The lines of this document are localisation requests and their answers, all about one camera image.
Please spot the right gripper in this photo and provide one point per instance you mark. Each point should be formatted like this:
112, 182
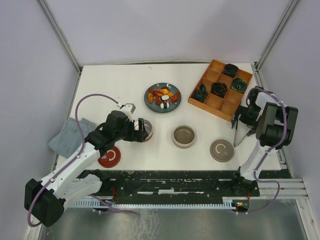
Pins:
240, 110

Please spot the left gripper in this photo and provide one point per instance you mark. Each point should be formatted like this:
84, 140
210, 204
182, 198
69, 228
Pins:
136, 135

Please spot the metal tongs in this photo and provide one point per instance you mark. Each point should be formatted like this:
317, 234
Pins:
241, 131

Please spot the red steel lunch bowl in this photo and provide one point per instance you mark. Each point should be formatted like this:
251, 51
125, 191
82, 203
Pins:
148, 127

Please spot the wooden compartment tray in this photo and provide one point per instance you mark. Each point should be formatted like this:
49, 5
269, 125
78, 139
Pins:
226, 107

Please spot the beige lunch box bowl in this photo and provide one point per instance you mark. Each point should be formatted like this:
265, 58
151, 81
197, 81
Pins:
183, 136

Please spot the blue ceramic food plate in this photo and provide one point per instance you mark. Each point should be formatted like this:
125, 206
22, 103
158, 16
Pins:
152, 97

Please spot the fried chicken piece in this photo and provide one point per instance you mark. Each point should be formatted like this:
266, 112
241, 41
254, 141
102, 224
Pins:
175, 97

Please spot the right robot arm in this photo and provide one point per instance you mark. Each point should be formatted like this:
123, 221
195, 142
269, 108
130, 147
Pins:
273, 124

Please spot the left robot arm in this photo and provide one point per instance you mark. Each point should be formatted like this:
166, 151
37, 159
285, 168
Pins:
48, 198

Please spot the beige lunch box lid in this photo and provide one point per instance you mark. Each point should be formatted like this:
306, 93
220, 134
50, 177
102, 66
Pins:
222, 150

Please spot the red lunch box lid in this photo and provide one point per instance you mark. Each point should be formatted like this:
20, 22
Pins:
111, 158

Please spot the black white sushi roll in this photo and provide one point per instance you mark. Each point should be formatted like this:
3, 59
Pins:
164, 105

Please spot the green rolled napkin right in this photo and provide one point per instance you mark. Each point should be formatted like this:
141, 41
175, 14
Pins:
239, 85

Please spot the white rice ball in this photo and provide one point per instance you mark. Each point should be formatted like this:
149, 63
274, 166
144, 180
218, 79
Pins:
165, 97

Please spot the orange black rolled napkin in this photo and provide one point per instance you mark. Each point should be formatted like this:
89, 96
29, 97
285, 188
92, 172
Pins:
219, 89

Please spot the yellow food cube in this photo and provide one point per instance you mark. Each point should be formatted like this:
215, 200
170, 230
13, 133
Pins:
170, 94

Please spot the blue rolled napkin left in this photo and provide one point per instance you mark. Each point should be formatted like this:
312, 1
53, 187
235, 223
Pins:
200, 94

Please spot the dark rolled napkin top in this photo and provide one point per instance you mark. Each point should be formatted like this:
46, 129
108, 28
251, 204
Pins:
230, 70

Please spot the light blue cloth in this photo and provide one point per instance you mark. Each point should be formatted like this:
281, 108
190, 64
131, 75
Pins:
68, 140

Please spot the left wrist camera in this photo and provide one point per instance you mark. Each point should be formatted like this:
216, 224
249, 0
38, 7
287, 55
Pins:
128, 109

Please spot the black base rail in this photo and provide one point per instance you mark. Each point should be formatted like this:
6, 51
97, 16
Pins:
216, 184

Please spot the right aluminium frame post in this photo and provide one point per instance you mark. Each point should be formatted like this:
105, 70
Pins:
280, 27

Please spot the aluminium frame post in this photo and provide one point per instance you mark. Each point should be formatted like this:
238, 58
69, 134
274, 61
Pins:
49, 15
280, 27

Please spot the left aluminium frame post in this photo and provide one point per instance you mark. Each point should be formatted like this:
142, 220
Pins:
49, 15

